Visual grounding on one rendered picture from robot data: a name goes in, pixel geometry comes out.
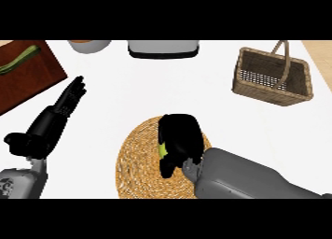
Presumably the green zucchini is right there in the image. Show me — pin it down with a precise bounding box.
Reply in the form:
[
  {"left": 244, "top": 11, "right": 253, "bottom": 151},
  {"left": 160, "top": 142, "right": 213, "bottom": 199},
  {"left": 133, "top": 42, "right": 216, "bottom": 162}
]
[{"left": 0, "top": 44, "right": 40, "bottom": 77}]

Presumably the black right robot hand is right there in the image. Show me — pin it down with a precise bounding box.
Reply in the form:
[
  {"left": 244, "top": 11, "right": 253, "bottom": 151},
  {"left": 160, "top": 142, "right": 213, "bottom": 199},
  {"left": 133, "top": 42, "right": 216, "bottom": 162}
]
[{"left": 155, "top": 113, "right": 204, "bottom": 179}]

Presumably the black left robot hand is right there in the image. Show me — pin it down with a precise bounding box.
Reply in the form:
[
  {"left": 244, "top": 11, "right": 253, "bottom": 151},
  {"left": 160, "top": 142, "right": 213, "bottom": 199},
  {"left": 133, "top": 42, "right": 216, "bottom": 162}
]
[{"left": 2, "top": 75, "right": 88, "bottom": 161}]

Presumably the grey round pot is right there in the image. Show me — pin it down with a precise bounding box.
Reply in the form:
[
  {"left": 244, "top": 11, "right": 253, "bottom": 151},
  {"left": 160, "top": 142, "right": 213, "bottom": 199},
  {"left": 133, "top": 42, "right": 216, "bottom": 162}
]
[{"left": 67, "top": 40, "right": 113, "bottom": 55}]

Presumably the round woven straw placemat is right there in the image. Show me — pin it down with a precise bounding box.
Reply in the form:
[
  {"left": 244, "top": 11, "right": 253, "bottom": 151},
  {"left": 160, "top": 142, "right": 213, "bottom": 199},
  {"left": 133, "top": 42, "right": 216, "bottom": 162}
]
[{"left": 113, "top": 115, "right": 213, "bottom": 200}]

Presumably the grey and black appliance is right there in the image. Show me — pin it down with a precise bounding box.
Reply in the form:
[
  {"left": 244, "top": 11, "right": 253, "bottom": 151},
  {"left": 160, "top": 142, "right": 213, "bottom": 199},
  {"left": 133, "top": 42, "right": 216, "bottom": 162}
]
[{"left": 126, "top": 40, "right": 200, "bottom": 60}]

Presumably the green pear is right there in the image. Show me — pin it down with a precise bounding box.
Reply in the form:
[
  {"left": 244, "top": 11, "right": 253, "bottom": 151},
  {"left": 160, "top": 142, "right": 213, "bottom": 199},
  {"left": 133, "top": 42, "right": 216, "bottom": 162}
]
[{"left": 157, "top": 142, "right": 169, "bottom": 159}]

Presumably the wicker basket with handle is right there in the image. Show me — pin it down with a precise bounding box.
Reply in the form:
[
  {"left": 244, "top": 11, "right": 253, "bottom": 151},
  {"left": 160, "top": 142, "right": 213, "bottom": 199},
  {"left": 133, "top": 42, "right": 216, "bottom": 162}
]
[{"left": 231, "top": 40, "right": 315, "bottom": 107}]

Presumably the dark brown wooden cutting board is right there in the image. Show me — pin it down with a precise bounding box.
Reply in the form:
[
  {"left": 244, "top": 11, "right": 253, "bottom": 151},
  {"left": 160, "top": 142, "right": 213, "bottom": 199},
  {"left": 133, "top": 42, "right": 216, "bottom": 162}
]
[{"left": 0, "top": 40, "right": 68, "bottom": 123}]

